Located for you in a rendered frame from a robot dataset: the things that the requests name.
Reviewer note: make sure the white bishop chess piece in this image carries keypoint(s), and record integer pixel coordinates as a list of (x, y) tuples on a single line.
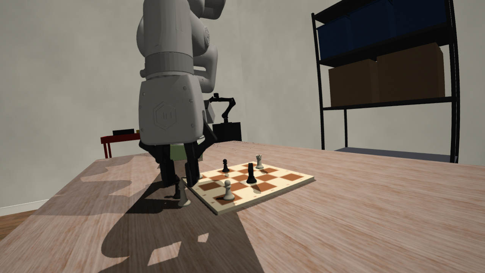
[(183, 198)]

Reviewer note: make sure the wooden chessboard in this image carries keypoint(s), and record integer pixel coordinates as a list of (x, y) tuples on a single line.
[(270, 181)]

